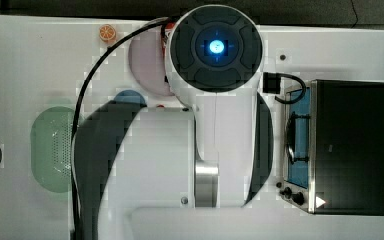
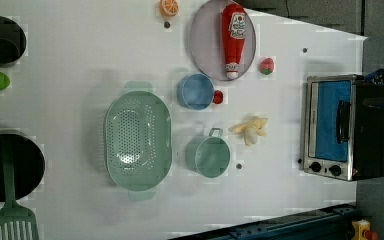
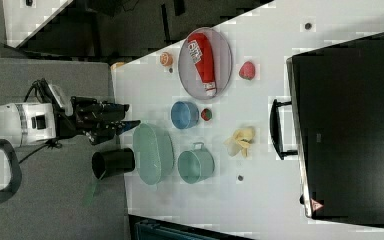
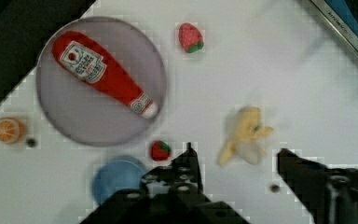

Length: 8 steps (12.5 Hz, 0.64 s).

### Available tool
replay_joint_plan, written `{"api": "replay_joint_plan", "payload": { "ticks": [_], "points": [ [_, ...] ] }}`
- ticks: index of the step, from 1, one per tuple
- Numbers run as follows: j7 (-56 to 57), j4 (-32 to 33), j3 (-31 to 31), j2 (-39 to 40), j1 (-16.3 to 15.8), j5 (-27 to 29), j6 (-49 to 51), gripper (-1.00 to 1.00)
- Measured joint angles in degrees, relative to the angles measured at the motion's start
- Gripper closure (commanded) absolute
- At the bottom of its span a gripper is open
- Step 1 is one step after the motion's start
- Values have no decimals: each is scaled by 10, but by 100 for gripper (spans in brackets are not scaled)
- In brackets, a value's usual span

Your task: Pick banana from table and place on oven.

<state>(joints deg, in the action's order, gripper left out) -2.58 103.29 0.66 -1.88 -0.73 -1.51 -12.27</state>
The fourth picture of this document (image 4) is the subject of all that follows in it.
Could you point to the blue bowl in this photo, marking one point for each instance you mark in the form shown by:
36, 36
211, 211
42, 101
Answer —
123, 172

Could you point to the silver toaster oven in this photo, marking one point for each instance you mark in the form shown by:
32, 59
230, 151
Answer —
342, 17

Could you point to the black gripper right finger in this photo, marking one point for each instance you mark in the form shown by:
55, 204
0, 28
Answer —
329, 194

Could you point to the large pink plush strawberry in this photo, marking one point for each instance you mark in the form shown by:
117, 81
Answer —
190, 38

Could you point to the red plush ketchup bottle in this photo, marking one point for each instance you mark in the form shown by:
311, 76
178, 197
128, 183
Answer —
91, 63

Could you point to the orange slice toy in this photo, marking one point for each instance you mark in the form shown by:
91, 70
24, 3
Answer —
12, 130

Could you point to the yellow plush peeled banana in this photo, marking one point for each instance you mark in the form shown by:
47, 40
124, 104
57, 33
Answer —
243, 137

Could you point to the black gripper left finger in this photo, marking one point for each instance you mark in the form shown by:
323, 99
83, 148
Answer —
183, 169

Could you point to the grey round plate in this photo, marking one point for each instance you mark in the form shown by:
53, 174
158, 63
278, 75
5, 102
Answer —
85, 115

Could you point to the small red plush strawberry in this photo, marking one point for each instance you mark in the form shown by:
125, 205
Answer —
160, 151

